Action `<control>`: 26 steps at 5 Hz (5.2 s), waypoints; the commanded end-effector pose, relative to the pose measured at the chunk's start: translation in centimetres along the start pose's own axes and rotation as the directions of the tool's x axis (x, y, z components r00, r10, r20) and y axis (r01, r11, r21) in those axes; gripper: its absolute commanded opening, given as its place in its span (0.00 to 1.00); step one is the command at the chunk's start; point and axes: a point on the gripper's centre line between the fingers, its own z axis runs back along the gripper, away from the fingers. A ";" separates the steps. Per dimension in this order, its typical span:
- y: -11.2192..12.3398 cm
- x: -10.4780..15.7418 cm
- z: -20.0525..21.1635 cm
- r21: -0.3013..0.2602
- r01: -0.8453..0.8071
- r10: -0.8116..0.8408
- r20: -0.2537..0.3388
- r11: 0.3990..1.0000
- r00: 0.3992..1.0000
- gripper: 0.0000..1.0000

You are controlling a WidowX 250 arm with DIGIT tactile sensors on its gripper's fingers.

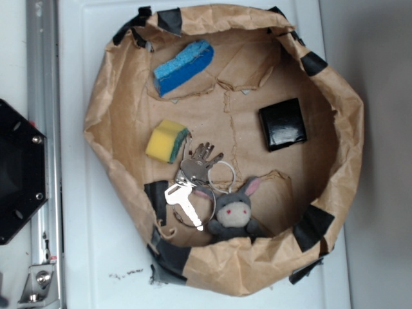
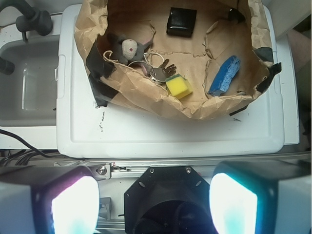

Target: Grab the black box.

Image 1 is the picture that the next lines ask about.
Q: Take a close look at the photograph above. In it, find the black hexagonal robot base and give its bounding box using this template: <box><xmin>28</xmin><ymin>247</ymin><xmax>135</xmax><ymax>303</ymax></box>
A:
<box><xmin>0</xmin><ymin>100</ymin><xmax>47</xmax><ymax>245</ymax></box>

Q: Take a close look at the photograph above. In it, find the black box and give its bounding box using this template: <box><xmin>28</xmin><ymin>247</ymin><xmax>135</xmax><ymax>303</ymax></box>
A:
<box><xmin>258</xmin><ymin>98</ymin><xmax>307</xmax><ymax>152</ymax></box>

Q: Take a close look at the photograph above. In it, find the brown paper bag bin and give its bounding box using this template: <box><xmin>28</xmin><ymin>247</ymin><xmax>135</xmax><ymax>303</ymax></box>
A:
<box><xmin>84</xmin><ymin>5</ymin><xmax>364</xmax><ymax>296</ymax></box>

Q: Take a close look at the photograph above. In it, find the yellow green sponge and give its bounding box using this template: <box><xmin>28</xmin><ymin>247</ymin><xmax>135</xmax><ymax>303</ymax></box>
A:
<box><xmin>145</xmin><ymin>119</ymin><xmax>189</xmax><ymax>164</ymax></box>

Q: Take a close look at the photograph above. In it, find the silver key bunch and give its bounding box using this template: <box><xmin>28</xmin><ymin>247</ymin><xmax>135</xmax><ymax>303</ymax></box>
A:
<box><xmin>164</xmin><ymin>137</ymin><xmax>236</xmax><ymax>231</ymax></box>

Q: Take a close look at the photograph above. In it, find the blue sponge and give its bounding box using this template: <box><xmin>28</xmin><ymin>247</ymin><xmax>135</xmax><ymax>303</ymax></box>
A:
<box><xmin>153</xmin><ymin>40</ymin><xmax>214</xmax><ymax>97</ymax></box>

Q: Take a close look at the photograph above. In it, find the grey donkey plush keychain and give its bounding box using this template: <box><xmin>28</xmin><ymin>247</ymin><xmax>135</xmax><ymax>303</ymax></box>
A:
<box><xmin>194</xmin><ymin>176</ymin><xmax>265</xmax><ymax>244</ymax></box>

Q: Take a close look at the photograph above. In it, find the aluminium profile rail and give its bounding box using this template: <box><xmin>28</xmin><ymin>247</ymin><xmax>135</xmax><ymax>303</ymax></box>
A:
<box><xmin>26</xmin><ymin>1</ymin><xmax>66</xmax><ymax>308</ymax></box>

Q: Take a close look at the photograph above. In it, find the metal corner bracket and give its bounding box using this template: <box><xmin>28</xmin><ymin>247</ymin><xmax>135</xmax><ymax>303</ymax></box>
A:
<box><xmin>17</xmin><ymin>264</ymin><xmax>59</xmax><ymax>308</ymax></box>

